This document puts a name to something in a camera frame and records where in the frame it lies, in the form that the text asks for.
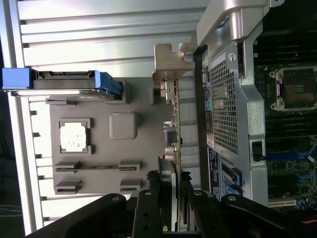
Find blue expansion slot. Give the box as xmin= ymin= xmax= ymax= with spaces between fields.
xmin=266 ymin=148 xmax=313 ymax=161

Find CPU socket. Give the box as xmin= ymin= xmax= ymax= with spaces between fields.
xmin=268 ymin=64 xmax=317 ymax=115

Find green motherboard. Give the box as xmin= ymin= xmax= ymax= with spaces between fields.
xmin=252 ymin=29 xmax=317 ymax=211

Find open black PC case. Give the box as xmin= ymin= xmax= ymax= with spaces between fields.
xmin=190 ymin=0 xmax=317 ymax=216

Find green RAM stick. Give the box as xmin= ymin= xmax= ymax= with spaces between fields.
xmin=55 ymin=166 xmax=138 ymax=172

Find grey parts rack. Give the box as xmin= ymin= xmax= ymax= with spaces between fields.
xmin=46 ymin=76 xmax=180 ymax=199

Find blue slot retainer clip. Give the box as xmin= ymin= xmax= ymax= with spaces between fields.
xmin=231 ymin=168 xmax=243 ymax=187

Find silver CPU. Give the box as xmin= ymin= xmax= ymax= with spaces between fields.
xmin=59 ymin=122 xmax=90 ymax=152

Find hard disk with blue caddy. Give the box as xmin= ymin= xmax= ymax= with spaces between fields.
xmin=1 ymin=67 xmax=124 ymax=101

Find white expansion slot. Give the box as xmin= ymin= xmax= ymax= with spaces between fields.
xmin=268 ymin=198 xmax=298 ymax=208

